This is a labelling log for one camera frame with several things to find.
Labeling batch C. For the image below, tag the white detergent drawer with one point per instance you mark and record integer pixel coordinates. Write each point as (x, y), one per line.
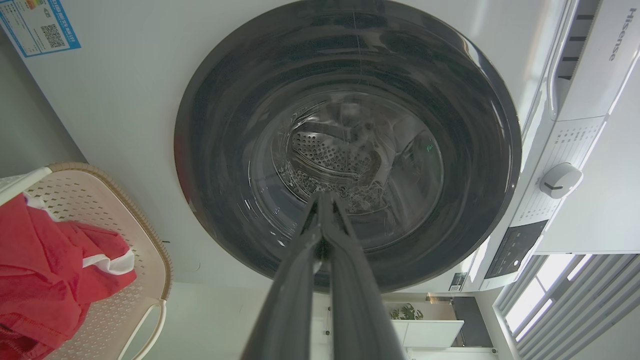
(595, 55)

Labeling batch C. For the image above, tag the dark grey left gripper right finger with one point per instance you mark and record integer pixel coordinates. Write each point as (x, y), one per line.
(357, 300)

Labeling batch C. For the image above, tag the white cabinet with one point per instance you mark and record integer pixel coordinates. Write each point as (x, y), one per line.
(430, 333)

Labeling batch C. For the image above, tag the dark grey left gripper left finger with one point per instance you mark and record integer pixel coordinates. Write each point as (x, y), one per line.
(295, 295)

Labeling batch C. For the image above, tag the red garment with white trim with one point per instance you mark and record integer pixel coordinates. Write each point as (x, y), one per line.
(40, 270)

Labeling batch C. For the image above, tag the green potted plant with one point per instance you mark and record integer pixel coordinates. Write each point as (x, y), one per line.
(406, 313)

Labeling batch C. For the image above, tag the black washer display panel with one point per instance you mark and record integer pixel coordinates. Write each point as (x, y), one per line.
(515, 249)

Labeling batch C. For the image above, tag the white front-load washing machine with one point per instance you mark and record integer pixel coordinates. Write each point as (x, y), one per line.
(125, 100)

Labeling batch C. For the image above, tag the blue-bordered energy label sticker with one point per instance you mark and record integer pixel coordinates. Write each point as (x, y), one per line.
(37, 25)

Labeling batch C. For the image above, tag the beige perforated laundry basket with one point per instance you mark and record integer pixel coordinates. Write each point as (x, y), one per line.
(130, 220)

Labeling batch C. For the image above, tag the round dark glass washer door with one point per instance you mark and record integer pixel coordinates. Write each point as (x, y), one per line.
(350, 65)

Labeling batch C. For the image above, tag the small black-white sticker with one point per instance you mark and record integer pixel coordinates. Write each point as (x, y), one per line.
(457, 282)

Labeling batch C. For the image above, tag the grey vertical window blinds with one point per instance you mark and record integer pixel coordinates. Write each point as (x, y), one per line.
(575, 310)

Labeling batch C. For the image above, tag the white washer control knob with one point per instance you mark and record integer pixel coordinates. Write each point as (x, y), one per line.
(560, 181)

